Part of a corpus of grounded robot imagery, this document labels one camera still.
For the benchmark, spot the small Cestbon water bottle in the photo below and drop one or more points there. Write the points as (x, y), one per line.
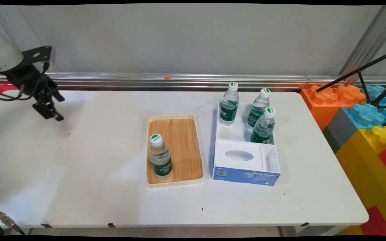
(263, 129)
(229, 108)
(258, 110)
(160, 160)

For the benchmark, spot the bamboo tray with cream rim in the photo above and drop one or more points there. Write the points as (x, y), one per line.
(184, 150)

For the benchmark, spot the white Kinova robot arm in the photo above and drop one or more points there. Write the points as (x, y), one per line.
(2, 53)

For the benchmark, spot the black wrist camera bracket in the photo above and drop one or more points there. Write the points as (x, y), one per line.
(37, 55)

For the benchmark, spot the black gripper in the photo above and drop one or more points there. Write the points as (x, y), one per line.
(32, 82)

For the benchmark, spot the white and blue cardboard box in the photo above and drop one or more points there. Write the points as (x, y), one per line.
(243, 167)

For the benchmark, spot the aluminium wall rail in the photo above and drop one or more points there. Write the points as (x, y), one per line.
(193, 82)

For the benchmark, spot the yellow toy block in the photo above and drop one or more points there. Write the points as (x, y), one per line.
(364, 167)

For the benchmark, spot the dark green toy block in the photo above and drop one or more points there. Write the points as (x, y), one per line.
(330, 141)

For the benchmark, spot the grey toy block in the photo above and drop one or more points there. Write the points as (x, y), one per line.
(342, 129)

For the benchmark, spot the orange toy block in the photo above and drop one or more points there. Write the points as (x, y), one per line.
(323, 103)

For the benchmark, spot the light blue toy block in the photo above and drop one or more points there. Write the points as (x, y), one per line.
(367, 115)

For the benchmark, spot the black tripod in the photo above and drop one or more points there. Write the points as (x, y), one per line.
(357, 70)

